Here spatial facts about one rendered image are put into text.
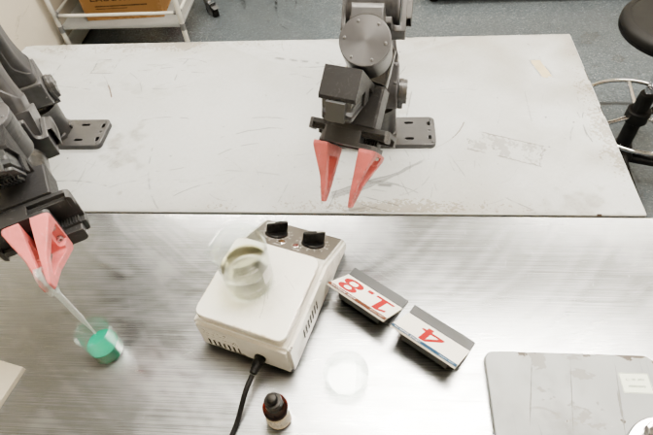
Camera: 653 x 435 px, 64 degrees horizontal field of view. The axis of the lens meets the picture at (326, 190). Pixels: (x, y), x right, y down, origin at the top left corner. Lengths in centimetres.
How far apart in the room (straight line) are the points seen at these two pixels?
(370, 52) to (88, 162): 61
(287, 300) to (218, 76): 60
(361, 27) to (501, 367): 43
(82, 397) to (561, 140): 82
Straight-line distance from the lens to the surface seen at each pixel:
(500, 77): 109
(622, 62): 286
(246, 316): 64
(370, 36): 59
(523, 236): 82
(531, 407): 69
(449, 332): 72
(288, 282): 65
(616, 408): 73
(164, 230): 86
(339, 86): 57
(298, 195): 85
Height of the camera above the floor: 154
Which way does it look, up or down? 49 degrees down
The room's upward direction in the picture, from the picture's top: 6 degrees counter-clockwise
